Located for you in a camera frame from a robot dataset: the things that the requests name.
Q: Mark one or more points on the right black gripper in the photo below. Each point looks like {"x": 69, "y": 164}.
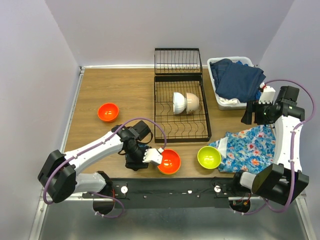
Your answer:
{"x": 253, "y": 106}

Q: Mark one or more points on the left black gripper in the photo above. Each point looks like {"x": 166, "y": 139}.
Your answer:
{"x": 136, "y": 165}

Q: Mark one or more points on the white bowl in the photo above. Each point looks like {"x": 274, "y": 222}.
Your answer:
{"x": 179, "y": 103}
{"x": 192, "y": 102}

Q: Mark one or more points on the black wire dish rack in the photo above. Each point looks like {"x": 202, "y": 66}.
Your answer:
{"x": 179, "y": 70}

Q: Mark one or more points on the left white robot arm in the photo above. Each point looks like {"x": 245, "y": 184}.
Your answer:
{"x": 61, "y": 174}

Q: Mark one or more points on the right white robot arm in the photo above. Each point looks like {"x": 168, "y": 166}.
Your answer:
{"x": 283, "y": 180}

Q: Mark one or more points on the white plastic laundry basket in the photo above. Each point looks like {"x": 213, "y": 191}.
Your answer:
{"x": 236, "y": 59}

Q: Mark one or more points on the blue patterned bowl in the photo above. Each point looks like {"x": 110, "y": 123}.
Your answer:
{"x": 144, "y": 147}

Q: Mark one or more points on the white cloth in basket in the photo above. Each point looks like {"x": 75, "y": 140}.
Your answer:
{"x": 233, "y": 101}

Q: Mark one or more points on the dark blue jeans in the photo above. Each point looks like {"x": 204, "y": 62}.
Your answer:
{"x": 236, "y": 81}

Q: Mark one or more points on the orange bowl far left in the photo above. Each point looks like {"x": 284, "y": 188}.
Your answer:
{"x": 108, "y": 112}

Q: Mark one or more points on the orange bowl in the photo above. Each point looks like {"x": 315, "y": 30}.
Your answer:
{"x": 171, "y": 162}
{"x": 108, "y": 112}

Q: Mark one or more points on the blue floral cloth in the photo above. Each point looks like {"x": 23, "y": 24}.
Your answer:
{"x": 250, "y": 150}

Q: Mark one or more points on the orange bowl centre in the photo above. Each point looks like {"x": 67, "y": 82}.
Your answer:
{"x": 171, "y": 162}

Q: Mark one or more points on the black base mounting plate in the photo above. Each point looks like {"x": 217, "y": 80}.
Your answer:
{"x": 168, "y": 193}

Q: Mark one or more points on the lime green bowl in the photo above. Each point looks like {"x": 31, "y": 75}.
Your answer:
{"x": 209, "y": 157}

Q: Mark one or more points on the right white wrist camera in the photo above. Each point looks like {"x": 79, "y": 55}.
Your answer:
{"x": 267, "y": 94}

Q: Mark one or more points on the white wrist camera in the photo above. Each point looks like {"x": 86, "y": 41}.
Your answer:
{"x": 267, "y": 94}
{"x": 153, "y": 155}

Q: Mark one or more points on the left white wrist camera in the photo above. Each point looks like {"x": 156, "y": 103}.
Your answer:
{"x": 153, "y": 155}

